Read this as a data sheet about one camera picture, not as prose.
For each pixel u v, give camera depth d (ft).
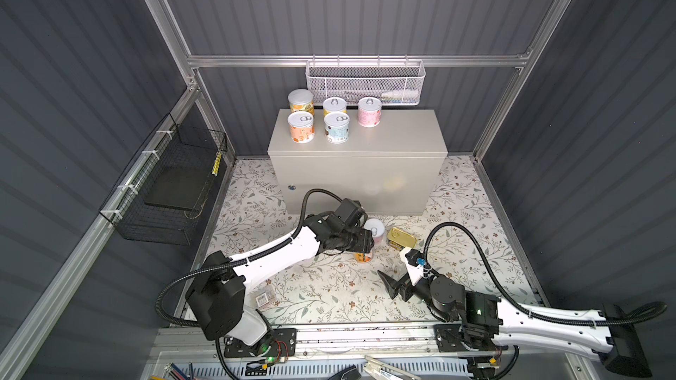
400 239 2.92
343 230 2.03
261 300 2.59
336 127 2.42
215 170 2.67
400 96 2.86
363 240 2.31
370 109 2.58
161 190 2.41
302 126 2.42
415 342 2.47
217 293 1.36
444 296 1.80
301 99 2.56
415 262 2.00
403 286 2.10
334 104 2.64
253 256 1.53
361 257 2.58
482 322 1.82
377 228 2.99
